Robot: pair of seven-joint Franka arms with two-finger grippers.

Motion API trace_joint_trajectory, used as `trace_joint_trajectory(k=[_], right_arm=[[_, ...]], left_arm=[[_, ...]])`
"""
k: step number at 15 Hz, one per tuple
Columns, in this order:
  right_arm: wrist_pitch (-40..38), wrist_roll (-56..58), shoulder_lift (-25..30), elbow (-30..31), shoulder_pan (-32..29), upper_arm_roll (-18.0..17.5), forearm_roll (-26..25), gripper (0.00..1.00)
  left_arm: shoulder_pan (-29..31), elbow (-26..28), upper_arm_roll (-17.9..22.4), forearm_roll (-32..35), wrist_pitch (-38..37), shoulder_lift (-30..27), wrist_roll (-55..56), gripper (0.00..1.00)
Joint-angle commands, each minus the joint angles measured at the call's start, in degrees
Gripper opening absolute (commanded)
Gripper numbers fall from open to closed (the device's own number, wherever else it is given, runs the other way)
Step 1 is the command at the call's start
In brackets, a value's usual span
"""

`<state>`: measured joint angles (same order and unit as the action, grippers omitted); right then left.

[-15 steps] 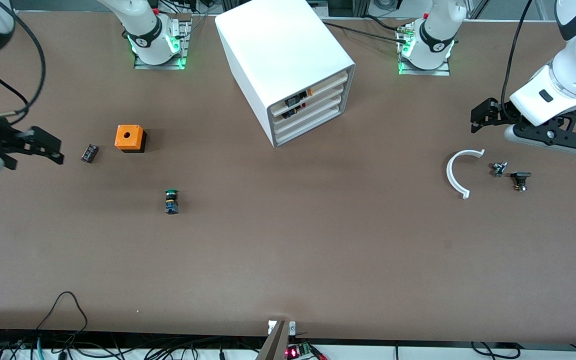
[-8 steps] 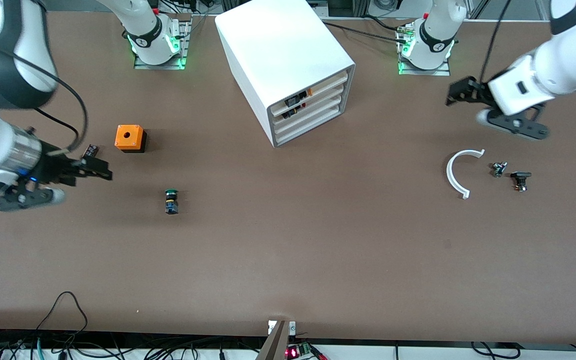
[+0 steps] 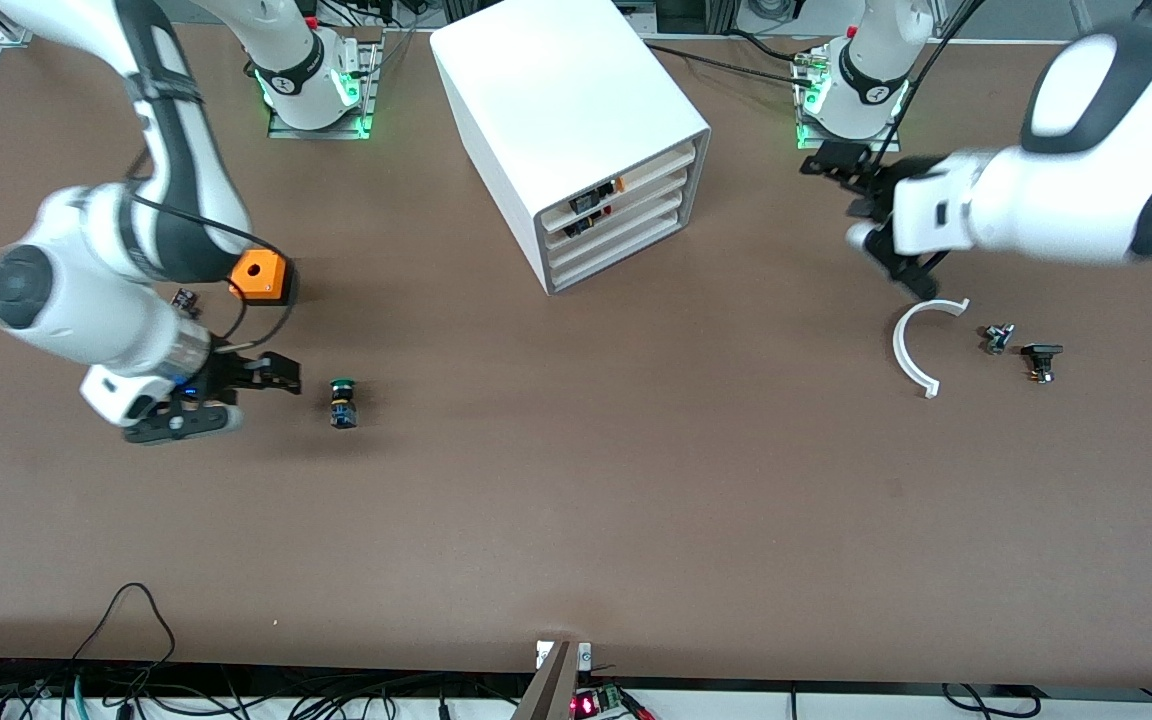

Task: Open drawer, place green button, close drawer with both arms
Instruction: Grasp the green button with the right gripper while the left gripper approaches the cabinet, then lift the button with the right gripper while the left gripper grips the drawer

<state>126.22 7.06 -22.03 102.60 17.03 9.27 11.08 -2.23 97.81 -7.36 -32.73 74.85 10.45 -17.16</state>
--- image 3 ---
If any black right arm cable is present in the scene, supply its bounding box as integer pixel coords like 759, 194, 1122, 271
126, 190, 297, 351

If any black orange electronic component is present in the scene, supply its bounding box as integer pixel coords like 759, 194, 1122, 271
569, 178, 627, 216

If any black looped cable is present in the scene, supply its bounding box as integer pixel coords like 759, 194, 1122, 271
71, 583, 177, 666

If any white curved plastic arc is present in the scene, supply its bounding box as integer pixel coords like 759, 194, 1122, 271
893, 298, 971, 399

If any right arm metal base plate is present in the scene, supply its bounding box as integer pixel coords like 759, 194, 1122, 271
268, 30, 382, 139

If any black cable bundle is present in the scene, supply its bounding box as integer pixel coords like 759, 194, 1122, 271
0, 655, 527, 720

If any orange box with hole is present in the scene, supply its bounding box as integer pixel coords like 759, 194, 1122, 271
228, 250, 297, 306

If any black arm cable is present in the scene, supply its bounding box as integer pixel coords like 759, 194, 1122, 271
871, 0, 987, 161
126, 190, 297, 351

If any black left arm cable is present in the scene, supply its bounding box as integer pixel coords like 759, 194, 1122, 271
871, 0, 987, 161

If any black red electronic component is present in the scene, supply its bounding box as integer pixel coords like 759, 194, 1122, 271
564, 205, 613, 239

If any green push button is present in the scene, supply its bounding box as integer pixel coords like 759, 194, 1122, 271
328, 377, 359, 431

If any small black push button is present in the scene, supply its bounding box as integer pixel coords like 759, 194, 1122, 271
1021, 343, 1065, 385

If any circuit board with red display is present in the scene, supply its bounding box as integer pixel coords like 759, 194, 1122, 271
571, 685, 652, 720

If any black cable across table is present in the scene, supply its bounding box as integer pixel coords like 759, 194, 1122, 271
641, 30, 822, 86

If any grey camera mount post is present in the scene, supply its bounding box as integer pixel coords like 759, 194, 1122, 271
511, 640, 582, 720

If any black coiled cable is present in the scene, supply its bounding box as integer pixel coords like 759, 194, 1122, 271
941, 683, 1042, 719

